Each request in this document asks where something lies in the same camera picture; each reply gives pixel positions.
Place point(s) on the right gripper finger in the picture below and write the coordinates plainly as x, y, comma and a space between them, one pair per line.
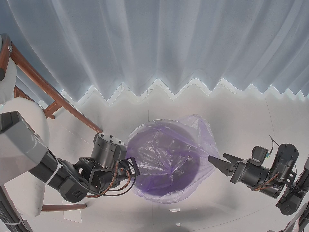
233, 159
223, 167

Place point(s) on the pale blue curtain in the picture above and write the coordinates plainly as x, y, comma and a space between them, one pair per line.
157, 32

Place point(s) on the white trash bin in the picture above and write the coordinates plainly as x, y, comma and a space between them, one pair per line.
147, 124

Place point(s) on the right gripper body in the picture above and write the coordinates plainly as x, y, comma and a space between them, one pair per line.
253, 175

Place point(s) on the wooden chair with white cushions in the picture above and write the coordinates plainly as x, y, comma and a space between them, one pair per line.
41, 119

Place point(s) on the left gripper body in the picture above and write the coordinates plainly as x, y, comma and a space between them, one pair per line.
128, 169

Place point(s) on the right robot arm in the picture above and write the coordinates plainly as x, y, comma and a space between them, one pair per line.
284, 158

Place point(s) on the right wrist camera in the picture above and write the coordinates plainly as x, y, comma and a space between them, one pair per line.
259, 153

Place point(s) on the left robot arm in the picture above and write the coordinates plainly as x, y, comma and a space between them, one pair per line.
24, 144

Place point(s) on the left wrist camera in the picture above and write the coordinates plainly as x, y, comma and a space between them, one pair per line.
122, 153

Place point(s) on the purple plastic bag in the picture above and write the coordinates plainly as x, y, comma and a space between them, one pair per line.
169, 153

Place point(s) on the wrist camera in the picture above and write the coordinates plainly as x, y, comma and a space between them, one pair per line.
122, 153
259, 153

